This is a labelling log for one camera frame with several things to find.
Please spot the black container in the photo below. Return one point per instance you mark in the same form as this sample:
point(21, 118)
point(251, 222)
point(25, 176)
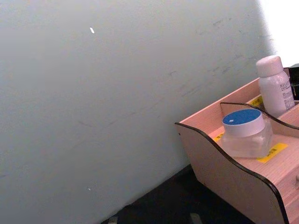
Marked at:
point(294, 79)

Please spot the clear jar with blue lid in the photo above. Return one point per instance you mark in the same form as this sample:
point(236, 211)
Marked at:
point(245, 133)

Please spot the pale wooden desk organizer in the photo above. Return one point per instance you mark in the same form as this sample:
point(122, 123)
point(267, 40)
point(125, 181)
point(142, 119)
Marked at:
point(233, 182)

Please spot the black table cloth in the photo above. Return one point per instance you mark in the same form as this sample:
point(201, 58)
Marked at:
point(168, 200)

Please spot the white plastic bottle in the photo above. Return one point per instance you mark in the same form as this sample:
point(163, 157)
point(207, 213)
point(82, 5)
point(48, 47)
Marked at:
point(275, 88)

